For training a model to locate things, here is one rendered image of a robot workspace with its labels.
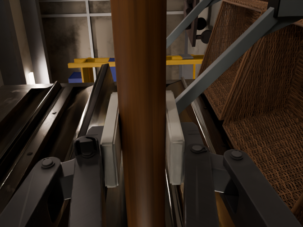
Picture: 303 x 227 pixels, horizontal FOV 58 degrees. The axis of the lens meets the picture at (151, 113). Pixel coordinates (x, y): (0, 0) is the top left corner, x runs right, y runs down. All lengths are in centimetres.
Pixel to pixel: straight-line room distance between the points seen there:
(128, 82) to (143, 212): 10
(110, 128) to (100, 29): 703
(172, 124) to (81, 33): 713
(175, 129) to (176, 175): 3
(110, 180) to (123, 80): 6
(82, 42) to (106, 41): 61
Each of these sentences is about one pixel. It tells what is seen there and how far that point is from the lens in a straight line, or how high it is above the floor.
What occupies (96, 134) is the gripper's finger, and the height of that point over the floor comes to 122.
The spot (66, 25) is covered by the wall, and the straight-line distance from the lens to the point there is 732.
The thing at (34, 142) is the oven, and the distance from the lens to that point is 127.
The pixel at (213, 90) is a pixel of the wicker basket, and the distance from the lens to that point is 155.
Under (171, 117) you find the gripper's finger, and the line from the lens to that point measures 16.
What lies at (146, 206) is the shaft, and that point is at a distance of 20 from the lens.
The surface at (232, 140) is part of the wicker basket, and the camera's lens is 113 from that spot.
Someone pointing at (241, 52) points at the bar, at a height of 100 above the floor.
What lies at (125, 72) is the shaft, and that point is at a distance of 15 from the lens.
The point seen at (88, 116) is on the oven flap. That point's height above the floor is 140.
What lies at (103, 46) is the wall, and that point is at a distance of 723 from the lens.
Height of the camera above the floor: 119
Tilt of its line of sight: 2 degrees down
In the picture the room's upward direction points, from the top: 92 degrees counter-clockwise
